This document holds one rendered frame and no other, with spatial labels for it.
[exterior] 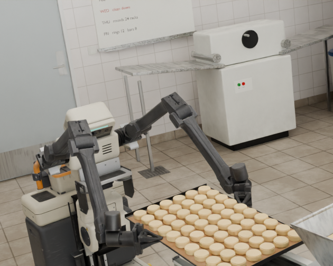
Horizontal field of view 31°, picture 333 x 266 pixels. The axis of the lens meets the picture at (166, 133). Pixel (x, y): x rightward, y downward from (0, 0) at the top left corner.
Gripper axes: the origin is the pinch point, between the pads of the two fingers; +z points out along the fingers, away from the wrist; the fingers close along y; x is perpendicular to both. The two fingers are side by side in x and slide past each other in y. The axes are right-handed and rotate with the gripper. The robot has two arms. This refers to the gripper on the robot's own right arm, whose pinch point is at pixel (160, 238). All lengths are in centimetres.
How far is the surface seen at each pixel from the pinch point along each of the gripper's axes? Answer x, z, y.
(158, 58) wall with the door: 435, -99, -20
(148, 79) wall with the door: 426, -111, -41
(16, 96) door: 348, -228, -33
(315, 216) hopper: -54, 53, 36
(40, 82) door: 364, -206, -23
